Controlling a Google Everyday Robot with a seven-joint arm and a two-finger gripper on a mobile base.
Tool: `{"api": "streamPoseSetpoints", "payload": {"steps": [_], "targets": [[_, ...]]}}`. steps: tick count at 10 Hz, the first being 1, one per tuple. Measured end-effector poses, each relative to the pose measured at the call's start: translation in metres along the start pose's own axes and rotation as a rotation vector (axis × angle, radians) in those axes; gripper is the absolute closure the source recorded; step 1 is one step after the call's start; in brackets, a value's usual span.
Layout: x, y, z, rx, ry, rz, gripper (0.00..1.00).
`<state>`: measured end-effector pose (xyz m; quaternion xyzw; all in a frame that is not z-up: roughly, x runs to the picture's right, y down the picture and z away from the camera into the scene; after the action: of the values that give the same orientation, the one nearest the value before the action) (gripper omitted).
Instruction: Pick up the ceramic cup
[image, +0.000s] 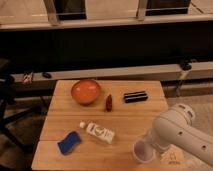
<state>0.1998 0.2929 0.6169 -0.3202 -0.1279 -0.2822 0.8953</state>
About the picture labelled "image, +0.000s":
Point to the wooden table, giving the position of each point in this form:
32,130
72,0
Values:
129,122

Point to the black clamp with pole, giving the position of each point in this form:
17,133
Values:
186,67

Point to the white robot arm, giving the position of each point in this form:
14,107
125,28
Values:
175,127

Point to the black office chair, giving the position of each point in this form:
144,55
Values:
7,98

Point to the orange bowl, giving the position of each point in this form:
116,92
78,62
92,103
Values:
85,92

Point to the black rectangular case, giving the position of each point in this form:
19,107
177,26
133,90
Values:
135,96

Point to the white ceramic cup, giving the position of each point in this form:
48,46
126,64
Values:
143,152

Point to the small red-brown bottle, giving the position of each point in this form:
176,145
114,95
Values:
109,103

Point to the blue sponge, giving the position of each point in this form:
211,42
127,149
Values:
69,142

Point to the red-white object on ledge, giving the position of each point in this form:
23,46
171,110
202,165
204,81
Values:
28,78

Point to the small black object on ledge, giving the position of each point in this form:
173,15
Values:
46,75

